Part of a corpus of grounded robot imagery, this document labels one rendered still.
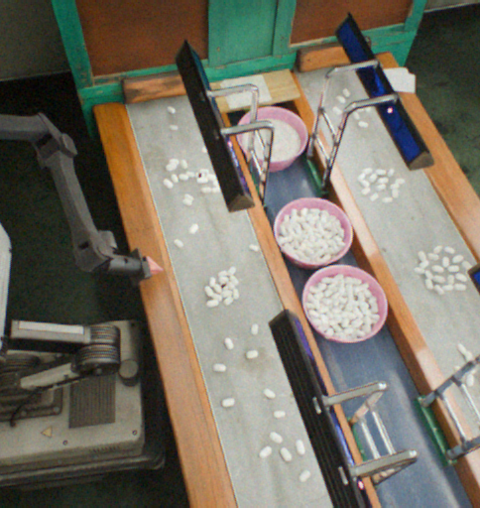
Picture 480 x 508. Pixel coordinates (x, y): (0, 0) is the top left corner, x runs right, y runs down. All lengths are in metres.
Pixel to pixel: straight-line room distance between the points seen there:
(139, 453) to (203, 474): 0.48
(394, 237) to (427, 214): 0.16
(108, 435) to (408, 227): 1.21
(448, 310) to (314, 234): 0.49
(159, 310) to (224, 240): 0.34
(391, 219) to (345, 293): 0.34
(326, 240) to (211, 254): 0.40
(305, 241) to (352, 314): 0.30
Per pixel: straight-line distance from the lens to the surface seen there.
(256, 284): 1.79
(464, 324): 1.90
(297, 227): 1.92
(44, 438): 1.97
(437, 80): 3.71
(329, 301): 1.80
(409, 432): 1.79
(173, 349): 1.67
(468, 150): 3.40
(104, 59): 2.15
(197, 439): 1.60
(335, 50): 2.36
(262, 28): 2.22
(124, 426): 1.93
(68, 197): 1.66
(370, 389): 1.31
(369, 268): 1.88
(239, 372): 1.67
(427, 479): 1.78
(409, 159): 1.76
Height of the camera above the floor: 2.33
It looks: 61 degrees down
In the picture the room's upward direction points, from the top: 7 degrees clockwise
